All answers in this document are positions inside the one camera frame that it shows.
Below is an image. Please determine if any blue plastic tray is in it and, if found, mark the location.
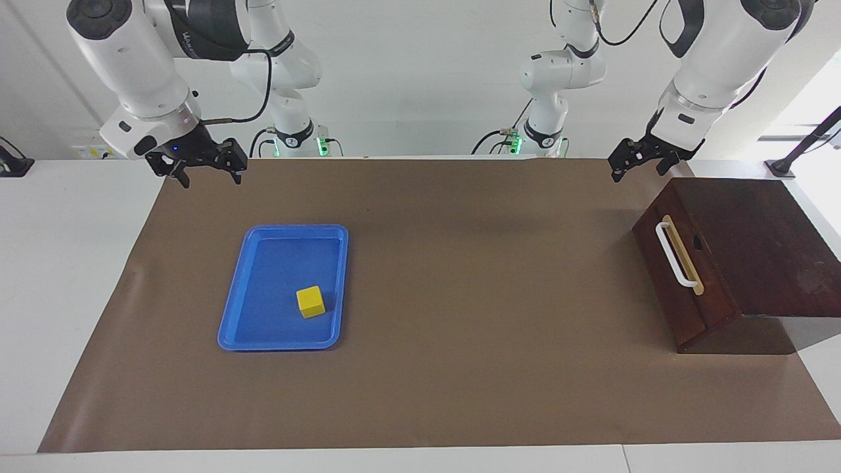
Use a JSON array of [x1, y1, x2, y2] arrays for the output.
[[217, 224, 350, 352]]

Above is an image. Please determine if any black base cable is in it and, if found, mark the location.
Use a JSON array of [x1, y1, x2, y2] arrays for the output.
[[470, 99, 534, 156], [248, 127, 278, 159]]

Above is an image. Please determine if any black left base cable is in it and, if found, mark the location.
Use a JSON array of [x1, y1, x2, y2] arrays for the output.
[[470, 99, 534, 156]]

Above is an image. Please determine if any small black clamp mount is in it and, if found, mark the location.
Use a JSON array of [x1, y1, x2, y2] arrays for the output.
[[0, 136, 35, 178]]

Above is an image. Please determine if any white wall outlet box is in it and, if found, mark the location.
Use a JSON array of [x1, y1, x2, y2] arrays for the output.
[[71, 127, 136, 160]]

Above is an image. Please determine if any yellow cube block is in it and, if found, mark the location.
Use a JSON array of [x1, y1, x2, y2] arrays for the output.
[[296, 286, 327, 319]]

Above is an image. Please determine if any black stand with angled pole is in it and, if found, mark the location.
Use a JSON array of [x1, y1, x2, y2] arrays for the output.
[[765, 105, 841, 179]]

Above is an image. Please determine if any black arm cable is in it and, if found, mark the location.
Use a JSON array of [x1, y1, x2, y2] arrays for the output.
[[588, 0, 661, 47], [197, 48, 273, 126]]

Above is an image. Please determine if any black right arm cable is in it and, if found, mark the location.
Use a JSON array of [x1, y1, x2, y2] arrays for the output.
[[197, 48, 273, 126]]

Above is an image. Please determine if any dark brown wooden cabinet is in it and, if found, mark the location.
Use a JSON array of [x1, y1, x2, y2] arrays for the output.
[[632, 177, 841, 355]]

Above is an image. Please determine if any brown paper table mat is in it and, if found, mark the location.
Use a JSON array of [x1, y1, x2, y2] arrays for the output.
[[37, 156, 841, 454]]

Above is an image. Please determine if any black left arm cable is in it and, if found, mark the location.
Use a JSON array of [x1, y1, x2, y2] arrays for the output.
[[588, 0, 661, 47]]

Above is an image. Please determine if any black right base cable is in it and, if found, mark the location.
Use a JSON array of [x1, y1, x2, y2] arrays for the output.
[[248, 127, 278, 159]]

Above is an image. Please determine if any wooden drawer with white handle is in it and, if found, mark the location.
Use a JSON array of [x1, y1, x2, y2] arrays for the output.
[[633, 196, 743, 352]]

